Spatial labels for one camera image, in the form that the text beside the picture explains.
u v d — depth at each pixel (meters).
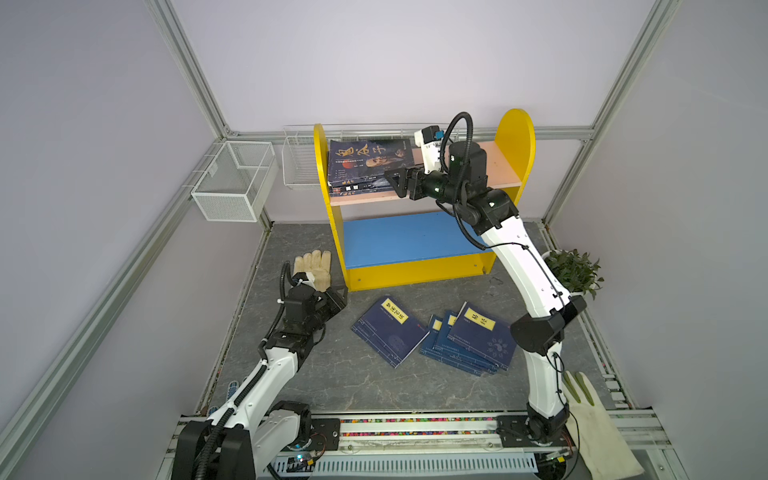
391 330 0.89
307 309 0.65
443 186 0.59
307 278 0.77
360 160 0.72
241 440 0.42
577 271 0.85
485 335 0.89
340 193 0.71
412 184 0.61
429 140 0.59
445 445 0.74
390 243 0.95
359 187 0.70
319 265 1.07
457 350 0.85
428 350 0.87
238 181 1.02
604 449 0.72
